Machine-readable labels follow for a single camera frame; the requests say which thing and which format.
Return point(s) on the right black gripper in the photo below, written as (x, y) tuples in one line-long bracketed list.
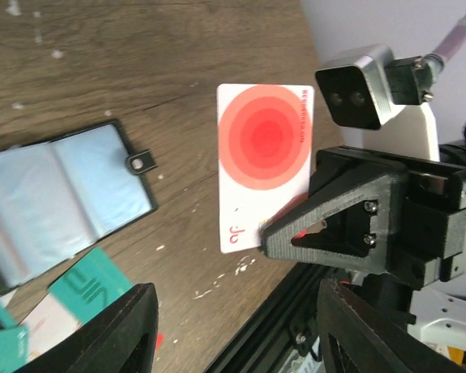
[(352, 216)]

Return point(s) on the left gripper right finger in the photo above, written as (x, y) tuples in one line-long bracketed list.
[(356, 338)]

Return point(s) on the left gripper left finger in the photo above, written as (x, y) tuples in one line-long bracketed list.
[(122, 338)]

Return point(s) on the white red circle card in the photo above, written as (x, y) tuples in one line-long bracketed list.
[(264, 141), (48, 324)]

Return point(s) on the black card holder wallet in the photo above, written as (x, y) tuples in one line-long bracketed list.
[(64, 194)]

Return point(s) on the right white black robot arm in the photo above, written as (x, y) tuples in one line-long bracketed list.
[(432, 317)]

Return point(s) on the teal VIP card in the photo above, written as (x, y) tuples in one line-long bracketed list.
[(90, 285)]

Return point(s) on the black front rail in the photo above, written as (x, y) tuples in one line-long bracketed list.
[(282, 334)]

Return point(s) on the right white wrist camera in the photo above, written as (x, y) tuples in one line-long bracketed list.
[(384, 99)]

